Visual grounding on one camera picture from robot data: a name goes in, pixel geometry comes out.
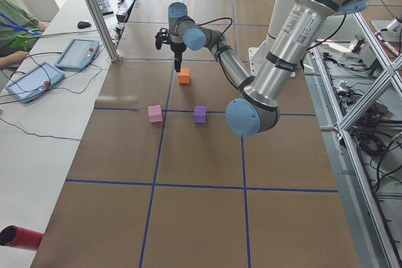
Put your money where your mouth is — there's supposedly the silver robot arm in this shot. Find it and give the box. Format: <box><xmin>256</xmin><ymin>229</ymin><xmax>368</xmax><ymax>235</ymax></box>
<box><xmin>167</xmin><ymin>0</ymin><xmax>369</xmax><ymax>137</ymax></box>

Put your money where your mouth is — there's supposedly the aluminium frame post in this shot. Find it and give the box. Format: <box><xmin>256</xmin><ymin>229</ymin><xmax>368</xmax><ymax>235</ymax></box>
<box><xmin>85</xmin><ymin>0</ymin><xmax>119</xmax><ymax>62</ymax></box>

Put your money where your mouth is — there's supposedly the aluminium side frame rail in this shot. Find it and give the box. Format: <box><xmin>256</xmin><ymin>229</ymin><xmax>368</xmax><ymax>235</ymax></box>
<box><xmin>301</xmin><ymin>13</ymin><xmax>402</xmax><ymax>268</ymax></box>

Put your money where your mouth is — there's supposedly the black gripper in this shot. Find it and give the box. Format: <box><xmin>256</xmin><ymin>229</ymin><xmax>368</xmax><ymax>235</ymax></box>
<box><xmin>170</xmin><ymin>42</ymin><xmax>186</xmax><ymax>72</ymax></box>

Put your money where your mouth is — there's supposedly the teach pendant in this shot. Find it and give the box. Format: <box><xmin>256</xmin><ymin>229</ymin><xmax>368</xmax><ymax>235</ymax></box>
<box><xmin>55</xmin><ymin>39</ymin><xmax>100</xmax><ymax>70</ymax></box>
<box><xmin>6</xmin><ymin>62</ymin><xmax>65</xmax><ymax>103</ymax></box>

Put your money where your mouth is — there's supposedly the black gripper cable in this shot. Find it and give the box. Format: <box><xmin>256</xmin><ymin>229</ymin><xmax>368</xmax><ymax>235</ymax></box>
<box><xmin>188</xmin><ymin>17</ymin><xmax>238</xmax><ymax>58</ymax></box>

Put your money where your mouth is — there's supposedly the black keyboard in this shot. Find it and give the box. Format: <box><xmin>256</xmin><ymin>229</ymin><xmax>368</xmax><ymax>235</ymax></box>
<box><xmin>96</xmin><ymin>0</ymin><xmax>114</xmax><ymax>16</ymax></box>

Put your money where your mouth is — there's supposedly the far teach pendant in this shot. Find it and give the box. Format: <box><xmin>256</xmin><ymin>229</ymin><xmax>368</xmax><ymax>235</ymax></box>
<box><xmin>55</xmin><ymin>39</ymin><xmax>100</xmax><ymax>70</ymax></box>

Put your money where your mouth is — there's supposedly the red cylinder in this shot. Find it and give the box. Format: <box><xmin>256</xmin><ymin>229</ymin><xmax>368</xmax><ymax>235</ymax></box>
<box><xmin>1</xmin><ymin>225</ymin><xmax>43</xmax><ymax>251</ymax></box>

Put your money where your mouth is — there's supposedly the purple foam cube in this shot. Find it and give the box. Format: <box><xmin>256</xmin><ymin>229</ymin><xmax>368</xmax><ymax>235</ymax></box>
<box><xmin>193</xmin><ymin>105</ymin><xmax>207</xmax><ymax>124</ymax></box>

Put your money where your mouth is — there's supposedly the near teach pendant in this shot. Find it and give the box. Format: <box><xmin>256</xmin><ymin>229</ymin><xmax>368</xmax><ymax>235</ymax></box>
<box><xmin>6</xmin><ymin>62</ymin><xmax>65</xmax><ymax>103</ymax></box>

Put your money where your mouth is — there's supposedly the white pedestal column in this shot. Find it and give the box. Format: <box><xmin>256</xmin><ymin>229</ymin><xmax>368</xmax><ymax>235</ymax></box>
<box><xmin>249</xmin><ymin>0</ymin><xmax>294</xmax><ymax>76</ymax></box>

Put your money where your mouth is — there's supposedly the black computer mouse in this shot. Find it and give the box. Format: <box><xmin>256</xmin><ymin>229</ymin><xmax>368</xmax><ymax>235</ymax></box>
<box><xmin>77</xmin><ymin>21</ymin><xmax>92</xmax><ymax>29</ymax></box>

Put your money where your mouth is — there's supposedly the pink foam cube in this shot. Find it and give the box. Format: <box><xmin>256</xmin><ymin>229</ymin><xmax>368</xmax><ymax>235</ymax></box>
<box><xmin>148</xmin><ymin>105</ymin><xmax>163</xmax><ymax>123</ymax></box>

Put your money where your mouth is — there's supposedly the orange foam cube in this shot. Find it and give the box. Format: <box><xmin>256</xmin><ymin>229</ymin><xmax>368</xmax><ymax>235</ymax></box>
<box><xmin>177</xmin><ymin>68</ymin><xmax>191</xmax><ymax>85</ymax></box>

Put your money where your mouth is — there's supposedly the person in green shirt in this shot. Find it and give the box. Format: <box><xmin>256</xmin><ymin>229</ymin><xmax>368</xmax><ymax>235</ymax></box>
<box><xmin>1</xmin><ymin>0</ymin><xmax>48</xmax><ymax>70</ymax></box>

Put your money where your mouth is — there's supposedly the brown paper table mat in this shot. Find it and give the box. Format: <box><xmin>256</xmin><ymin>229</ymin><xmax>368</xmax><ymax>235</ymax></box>
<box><xmin>32</xmin><ymin>0</ymin><xmax>360</xmax><ymax>267</ymax></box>

